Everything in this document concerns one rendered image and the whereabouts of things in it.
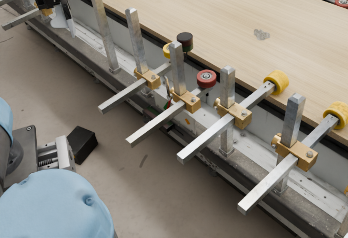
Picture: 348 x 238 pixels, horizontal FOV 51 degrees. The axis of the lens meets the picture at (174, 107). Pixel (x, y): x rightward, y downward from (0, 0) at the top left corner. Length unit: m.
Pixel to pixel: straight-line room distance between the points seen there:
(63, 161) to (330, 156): 0.93
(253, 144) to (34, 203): 1.40
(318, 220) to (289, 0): 1.10
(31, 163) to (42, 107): 1.81
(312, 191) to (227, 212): 0.73
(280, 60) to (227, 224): 0.97
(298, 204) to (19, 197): 1.19
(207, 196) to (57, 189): 1.94
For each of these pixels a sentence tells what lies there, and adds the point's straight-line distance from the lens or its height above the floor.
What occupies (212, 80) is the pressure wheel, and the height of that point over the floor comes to 0.91.
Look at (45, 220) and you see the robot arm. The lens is 0.26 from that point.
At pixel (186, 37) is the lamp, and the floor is 1.11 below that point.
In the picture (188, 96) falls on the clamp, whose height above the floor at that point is 0.87.
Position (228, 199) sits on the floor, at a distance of 2.19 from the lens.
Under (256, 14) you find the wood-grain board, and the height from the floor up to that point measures 0.90.
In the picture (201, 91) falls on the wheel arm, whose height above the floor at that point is 0.86.
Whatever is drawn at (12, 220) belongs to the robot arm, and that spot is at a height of 1.67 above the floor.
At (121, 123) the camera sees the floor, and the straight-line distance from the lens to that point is 2.63.
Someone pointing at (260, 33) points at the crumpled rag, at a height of 0.92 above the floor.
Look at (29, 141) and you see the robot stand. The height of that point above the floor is 1.04.
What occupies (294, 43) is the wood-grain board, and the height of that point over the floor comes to 0.90.
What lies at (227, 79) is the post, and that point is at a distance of 1.19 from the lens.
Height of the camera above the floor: 1.88
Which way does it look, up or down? 45 degrees down
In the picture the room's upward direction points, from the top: 8 degrees counter-clockwise
